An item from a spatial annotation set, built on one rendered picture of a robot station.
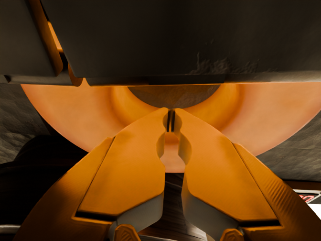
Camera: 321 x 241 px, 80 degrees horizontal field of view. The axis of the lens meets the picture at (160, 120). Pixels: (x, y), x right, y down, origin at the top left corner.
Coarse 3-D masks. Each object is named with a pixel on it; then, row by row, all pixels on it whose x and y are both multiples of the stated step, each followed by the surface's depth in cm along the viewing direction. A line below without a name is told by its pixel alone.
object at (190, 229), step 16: (0, 176) 25; (16, 176) 24; (32, 176) 23; (48, 176) 23; (0, 192) 23; (16, 192) 22; (32, 192) 22; (176, 192) 26; (0, 208) 21; (16, 208) 21; (176, 208) 25; (0, 224) 19; (16, 224) 18; (160, 224) 22; (176, 224) 24; (144, 240) 21; (160, 240) 21; (176, 240) 21; (192, 240) 23
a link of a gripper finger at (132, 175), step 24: (144, 120) 11; (168, 120) 12; (120, 144) 9; (144, 144) 9; (120, 168) 8; (144, 168) 8; (96, 192) 7; (120, 192) 7; (144, 192) 7; (96, 216) 6; (120, 216) 6; (144, 216) 7
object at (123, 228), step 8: (120, 224) 6; (128, 224) 6; (120, 232) 5; (128, 232) 5; (136, 232) 5; (224, 232) 6; (232, 232) 6; (240, 232) 6; (120, 240) 5; (128, 240) 5; (136, 240) 5; (224, 240) 5; (232, 240) 5; (240, 240) 5
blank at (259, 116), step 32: (32, 96) 10; (64, 96) 10; (96, 96) 10; (128, 96) 13; (224, 96) 12; (256, 96) 9; (288, 96) 9; (320, 96) 9; (64, 128) 12; (96, 128) 12; (224, 128) 11; (256, 128) 11; (288, 128) 11; (160, 160) 14
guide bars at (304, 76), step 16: (64, 64) 6; (0, 80) 6; (16, 80) 6; (32, 80) 6; (48, 80) 6; (64, 80) 6; (80, 80) 7; (96, 80) 6; (112, 80) 6; (128, 80) 6; (144, 80) 6; (160, 80) 6; (176, 80) 6; (192, 80) 6; (208, 80) 6; (224, 80) 6; (240, 80) 6; (256, 80) 6; (272, 80) 6; (288, 80) 6; (304, 80) 6; (320, 80) 6
